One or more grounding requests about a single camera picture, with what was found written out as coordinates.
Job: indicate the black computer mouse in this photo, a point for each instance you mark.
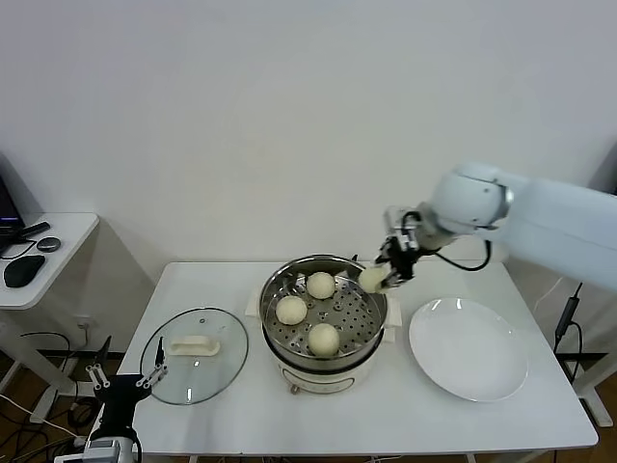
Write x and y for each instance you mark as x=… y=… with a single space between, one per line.
x=23 y=270

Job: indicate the white electric cooker pot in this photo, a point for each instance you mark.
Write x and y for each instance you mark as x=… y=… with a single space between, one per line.
x=328 y=381

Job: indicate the round grey puck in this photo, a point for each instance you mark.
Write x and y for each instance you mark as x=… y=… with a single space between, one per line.
x=49 y=243

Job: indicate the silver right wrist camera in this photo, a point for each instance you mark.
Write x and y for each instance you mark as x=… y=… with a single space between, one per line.
x=399 y=222

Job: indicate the white steamed baozi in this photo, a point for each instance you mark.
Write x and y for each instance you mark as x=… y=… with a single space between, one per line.
x=324 y=339
x=291 y=310
x=320 y=285
x=372 y=281

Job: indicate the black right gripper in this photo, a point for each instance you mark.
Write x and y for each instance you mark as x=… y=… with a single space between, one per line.
x=402 y=260

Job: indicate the black remote stick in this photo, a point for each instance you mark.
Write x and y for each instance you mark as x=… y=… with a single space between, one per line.
x=36 y=228

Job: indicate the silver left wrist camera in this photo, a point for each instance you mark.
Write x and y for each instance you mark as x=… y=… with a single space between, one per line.
x=103 y=451

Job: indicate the black laptop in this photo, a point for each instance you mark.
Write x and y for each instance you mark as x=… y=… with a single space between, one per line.
x=7 y=207

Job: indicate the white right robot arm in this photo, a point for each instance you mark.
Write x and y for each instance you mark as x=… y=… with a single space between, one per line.
x=530 y=212

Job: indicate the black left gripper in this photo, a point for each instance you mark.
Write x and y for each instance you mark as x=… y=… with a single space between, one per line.
x=123 y=390

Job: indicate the white side table with label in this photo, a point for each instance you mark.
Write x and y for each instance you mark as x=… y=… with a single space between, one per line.
x=590 y=386

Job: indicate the white power strip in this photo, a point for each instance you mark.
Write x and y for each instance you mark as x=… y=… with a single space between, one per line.
x=81 y=440

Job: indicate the white round plate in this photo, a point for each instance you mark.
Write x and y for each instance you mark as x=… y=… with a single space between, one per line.
x=467 y=347

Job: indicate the white wall outlet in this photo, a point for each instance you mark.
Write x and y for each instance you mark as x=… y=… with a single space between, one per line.
x=88 y=322

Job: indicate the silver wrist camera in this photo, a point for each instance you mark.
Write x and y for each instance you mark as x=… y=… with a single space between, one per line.
x=103 y=451
x=399 y=222

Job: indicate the white side table with laptop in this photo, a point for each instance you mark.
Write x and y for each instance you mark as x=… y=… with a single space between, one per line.
x=72 y=231

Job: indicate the stainless steel steamer basket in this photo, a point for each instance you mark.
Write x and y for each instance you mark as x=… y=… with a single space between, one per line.
x=356 y=328

